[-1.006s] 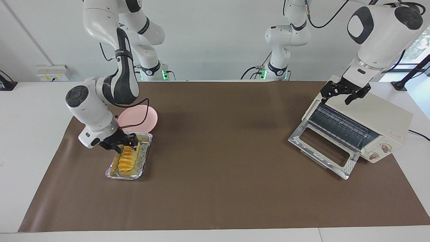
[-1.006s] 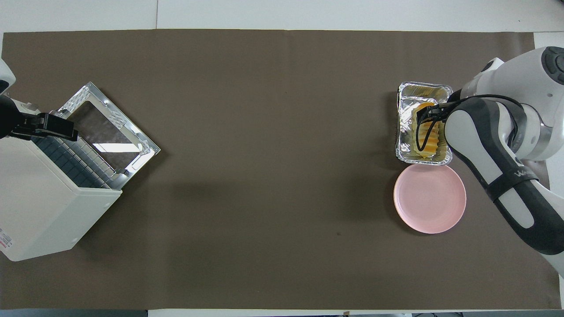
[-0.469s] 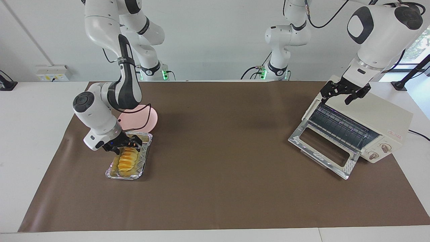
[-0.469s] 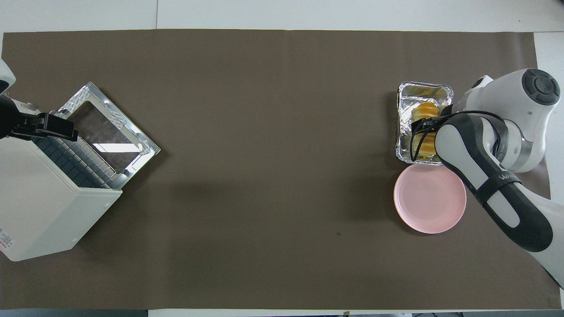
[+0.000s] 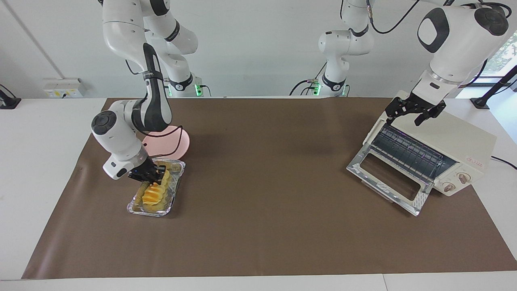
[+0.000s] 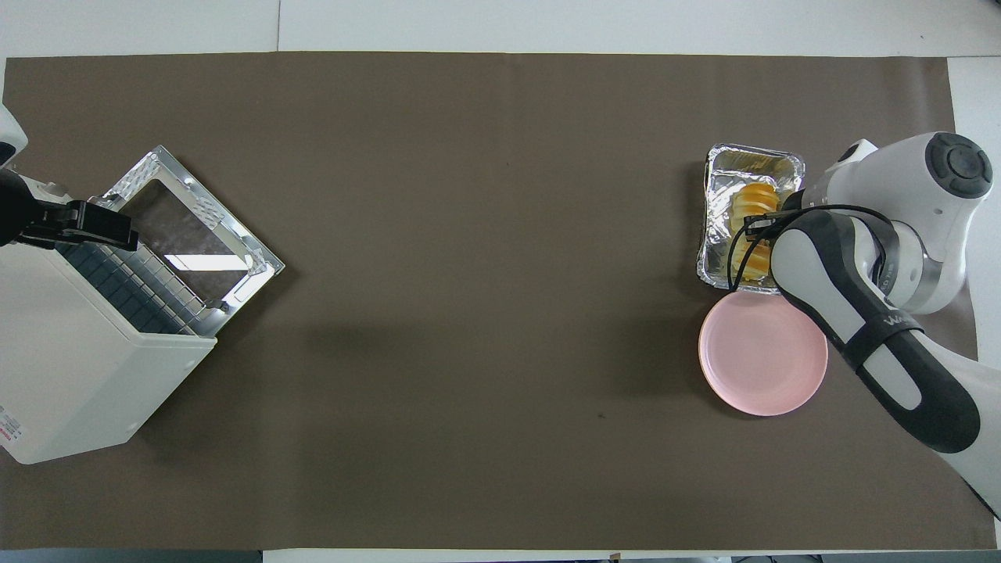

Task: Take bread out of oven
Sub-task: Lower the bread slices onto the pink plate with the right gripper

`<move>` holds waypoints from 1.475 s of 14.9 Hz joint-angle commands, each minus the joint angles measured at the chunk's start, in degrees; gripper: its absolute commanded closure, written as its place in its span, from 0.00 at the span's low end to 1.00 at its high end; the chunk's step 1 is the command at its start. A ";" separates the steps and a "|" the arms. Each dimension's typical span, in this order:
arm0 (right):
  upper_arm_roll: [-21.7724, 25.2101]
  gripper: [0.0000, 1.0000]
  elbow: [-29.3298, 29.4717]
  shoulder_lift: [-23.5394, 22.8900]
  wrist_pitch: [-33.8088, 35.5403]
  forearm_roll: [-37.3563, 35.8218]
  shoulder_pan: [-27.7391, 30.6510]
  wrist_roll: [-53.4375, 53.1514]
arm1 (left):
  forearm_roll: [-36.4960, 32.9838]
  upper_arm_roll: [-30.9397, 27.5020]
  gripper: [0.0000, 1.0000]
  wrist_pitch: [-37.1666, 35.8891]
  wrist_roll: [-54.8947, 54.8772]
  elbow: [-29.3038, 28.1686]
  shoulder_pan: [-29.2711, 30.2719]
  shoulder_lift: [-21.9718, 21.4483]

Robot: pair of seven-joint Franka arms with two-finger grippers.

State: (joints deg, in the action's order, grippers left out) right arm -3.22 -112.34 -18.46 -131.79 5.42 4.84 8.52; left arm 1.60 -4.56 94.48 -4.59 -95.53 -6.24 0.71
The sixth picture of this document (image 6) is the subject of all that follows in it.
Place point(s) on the white red oven sticker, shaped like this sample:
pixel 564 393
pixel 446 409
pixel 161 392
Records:
pixel 9 426

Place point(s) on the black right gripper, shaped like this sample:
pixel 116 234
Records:
pixel 765 220

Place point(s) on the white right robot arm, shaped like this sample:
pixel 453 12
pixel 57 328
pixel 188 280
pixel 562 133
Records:
pixel 860 313

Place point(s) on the cream toaster oven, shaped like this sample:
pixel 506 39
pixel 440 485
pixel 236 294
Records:
pixel 70 367

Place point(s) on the sliced golden bread loaf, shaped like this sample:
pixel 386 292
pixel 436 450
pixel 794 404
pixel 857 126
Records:
pixel 757 195

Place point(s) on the brown table mat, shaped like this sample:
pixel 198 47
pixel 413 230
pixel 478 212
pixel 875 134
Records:
pixel 485 234

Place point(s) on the silver glass oven door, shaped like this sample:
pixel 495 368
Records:
pixel 203 234

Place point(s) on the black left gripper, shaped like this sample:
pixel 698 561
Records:
pixel 78 220

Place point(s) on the pink round plate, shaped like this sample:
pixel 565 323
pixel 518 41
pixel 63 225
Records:
pixel 751 356

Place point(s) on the aluminium foil tray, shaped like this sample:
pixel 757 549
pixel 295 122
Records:
pixel 715 234

